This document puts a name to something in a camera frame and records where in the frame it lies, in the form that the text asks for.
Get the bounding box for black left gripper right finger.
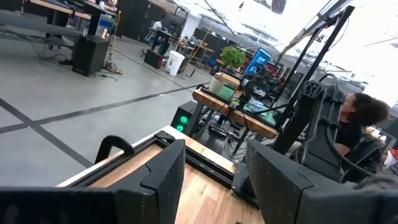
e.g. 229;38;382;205
245;139;398;224

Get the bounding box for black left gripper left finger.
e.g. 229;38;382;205
0;139;187;224

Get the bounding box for black table clamp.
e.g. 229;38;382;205
94;134;136;165

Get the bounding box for computer tower with green fans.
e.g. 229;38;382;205
170;100;197;134

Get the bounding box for green mat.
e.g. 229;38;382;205
242;101;277;126

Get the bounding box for wooden table with black legs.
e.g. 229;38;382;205
191;86;279;156

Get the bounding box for black chair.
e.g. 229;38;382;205
341;133;389;184

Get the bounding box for person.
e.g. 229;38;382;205
334;92;391;156

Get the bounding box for white cup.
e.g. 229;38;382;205
208;76;225;95

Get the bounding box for white waste bin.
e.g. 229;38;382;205
164;50;186;77

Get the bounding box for wooden box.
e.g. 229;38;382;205
214;72;241;88

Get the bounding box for black case with red trim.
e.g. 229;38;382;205
144;49;165;69

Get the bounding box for blue screen monitor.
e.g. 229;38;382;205
243;47;272;75

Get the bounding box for black rig pole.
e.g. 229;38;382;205
270;4;356;156

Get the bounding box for black box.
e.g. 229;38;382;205
72;35;111;77

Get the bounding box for green leafy plant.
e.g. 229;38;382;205
220;45;246;70

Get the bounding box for grey bench desk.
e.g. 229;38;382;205
0;9;85;50

